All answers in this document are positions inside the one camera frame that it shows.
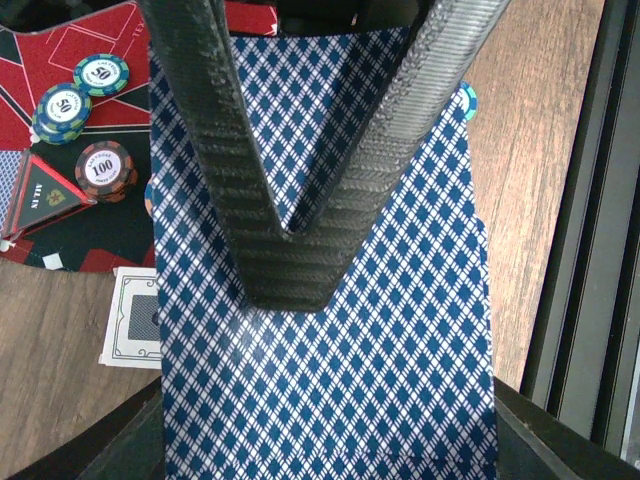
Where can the grey playing card deck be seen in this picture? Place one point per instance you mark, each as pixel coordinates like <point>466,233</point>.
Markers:
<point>393,379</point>

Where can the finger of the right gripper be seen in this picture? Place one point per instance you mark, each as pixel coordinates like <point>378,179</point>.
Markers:
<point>300,271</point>

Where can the white card box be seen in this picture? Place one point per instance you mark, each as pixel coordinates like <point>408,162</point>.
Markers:
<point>132,338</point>

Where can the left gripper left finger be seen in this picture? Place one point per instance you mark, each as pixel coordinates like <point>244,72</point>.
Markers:
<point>128,443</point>

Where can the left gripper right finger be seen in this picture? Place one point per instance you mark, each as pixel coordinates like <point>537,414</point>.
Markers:
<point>534,445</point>

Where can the triangular black dealer button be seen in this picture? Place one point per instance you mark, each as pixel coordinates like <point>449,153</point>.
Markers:
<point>41,194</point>

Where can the green blue chip stack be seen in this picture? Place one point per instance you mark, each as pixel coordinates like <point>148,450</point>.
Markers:
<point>469,100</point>

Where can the round red black poker mat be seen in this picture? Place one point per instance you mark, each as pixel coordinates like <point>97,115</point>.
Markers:
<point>41,53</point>

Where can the face-down blue playing card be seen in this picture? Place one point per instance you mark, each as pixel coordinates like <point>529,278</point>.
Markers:
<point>10,162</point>

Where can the blue white ten chip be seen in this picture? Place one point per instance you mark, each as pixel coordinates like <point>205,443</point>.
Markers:
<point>148,199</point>

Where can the red black hundred chip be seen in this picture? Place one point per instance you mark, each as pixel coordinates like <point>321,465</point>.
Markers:
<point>105,172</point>

